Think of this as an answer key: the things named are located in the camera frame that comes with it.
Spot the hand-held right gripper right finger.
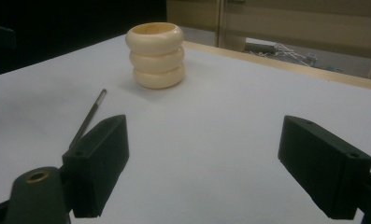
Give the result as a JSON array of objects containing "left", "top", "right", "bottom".
[{"left": 278, "top": 115, "right": 371, "bottom": 220}]

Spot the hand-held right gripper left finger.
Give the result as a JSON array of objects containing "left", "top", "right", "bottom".
[{"left": 61, "top": 114, "right": 130, "bottom": 219}]

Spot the dark grey pen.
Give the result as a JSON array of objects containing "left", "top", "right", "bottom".
[{"left": 68, "top": 88, "right": 108, "bottom": 150}]

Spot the cream ribbed pen holder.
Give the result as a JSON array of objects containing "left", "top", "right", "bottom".
[{"left": 125, "top": 21, "right": 186, "bottom": 91}]

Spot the white table sheet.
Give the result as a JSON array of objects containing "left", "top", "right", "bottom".
[{"left": 0, "top": 34, "right": 371, "bottom": 224}]

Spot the black curtain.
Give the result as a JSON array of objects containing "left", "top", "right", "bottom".
[{"left": 0, "top": 0, "right": 167, "bottom": 78}]

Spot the beige wooden shelf unit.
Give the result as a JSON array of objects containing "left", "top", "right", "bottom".
[{"left": 165, "top": 0, "right": 371, "bottom": 82}]

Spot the white cable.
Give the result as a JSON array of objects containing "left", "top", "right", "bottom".
[{"left": 275, "top": 42, "right": 318, "bottom": 67}]

